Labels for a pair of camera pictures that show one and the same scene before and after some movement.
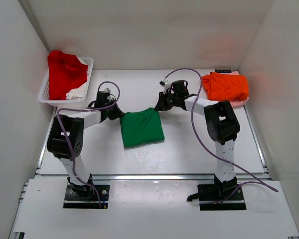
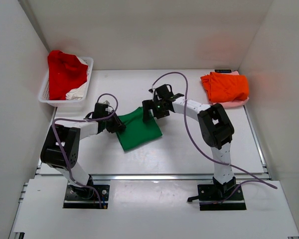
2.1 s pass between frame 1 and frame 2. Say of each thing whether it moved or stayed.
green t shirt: moved
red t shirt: stayed
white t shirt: stayed
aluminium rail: stayed
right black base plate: stayed
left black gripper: moved
